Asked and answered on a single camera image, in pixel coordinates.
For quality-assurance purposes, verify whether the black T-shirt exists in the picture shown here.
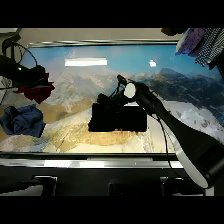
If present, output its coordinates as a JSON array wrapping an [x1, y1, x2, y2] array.
[[87, 93, 149, 133]]

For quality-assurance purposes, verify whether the red garment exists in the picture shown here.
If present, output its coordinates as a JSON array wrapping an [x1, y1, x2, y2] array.
[[14, 72, 56, 105]]

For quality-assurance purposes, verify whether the blue garment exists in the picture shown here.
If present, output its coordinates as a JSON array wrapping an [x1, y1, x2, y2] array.
[[0, 103, 47, 139]]

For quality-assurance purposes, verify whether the purple garment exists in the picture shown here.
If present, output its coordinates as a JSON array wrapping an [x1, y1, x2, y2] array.
[[175, 28, 206, 57]]

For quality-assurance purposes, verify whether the checked shirt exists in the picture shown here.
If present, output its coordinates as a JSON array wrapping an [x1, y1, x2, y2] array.
[[194, 28, 224, 68]]

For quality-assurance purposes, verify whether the silver frame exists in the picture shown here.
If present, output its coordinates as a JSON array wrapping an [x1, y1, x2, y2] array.
[[0, 39, 224, 197]]

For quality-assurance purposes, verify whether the black cable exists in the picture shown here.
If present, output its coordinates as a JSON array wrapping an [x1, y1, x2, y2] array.
[[153, 114, 176, 169]]

